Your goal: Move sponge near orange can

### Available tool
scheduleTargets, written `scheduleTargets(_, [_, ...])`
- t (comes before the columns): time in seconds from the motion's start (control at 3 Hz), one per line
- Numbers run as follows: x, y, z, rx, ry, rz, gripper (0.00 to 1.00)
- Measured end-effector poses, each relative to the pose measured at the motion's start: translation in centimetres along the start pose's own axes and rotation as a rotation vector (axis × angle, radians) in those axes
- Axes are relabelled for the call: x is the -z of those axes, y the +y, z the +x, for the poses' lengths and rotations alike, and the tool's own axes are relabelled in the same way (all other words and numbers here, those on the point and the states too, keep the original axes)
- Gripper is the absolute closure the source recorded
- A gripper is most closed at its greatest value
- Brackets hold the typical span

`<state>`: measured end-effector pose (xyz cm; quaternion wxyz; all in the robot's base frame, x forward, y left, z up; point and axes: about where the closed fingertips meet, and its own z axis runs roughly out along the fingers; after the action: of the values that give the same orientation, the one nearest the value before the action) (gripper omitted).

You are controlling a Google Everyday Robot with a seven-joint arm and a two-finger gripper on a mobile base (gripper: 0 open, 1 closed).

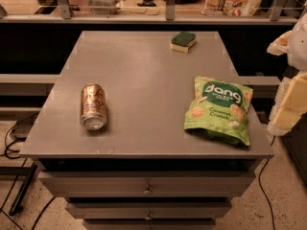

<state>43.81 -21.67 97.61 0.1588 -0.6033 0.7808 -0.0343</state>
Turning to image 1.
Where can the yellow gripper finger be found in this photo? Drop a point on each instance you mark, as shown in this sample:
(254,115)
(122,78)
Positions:
(280,45)
(290,104)

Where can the green and yellow sponge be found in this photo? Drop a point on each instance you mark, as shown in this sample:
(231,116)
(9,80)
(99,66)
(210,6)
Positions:
(183,41)

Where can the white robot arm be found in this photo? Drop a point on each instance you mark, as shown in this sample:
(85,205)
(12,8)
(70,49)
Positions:
(297,47)

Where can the orange soda can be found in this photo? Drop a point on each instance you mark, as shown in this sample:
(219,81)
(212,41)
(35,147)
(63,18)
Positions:
(93,107)

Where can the green Dang chips bag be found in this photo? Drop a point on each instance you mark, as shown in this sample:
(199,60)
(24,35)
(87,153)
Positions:
(220,110)

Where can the top drawer metal knob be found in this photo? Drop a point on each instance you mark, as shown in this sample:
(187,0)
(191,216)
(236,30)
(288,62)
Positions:
(148,191)

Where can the metal shelf rail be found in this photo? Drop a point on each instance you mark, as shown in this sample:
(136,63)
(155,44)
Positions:
(145,12)

